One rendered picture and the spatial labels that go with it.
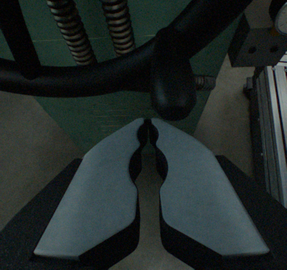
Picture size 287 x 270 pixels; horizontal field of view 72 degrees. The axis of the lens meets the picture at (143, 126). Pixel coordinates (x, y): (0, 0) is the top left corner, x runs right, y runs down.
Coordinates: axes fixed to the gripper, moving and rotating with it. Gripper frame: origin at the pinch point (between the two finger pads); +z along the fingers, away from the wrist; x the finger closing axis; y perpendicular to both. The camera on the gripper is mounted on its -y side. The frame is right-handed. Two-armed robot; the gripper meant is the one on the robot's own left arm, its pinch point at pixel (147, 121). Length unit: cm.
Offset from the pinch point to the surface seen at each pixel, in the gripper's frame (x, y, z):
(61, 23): -7.8, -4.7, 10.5
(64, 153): -38, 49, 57
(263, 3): 18.8, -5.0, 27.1
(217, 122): 31, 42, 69
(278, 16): 16.2, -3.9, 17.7
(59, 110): -24.5, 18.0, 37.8
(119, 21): -2.4, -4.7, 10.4
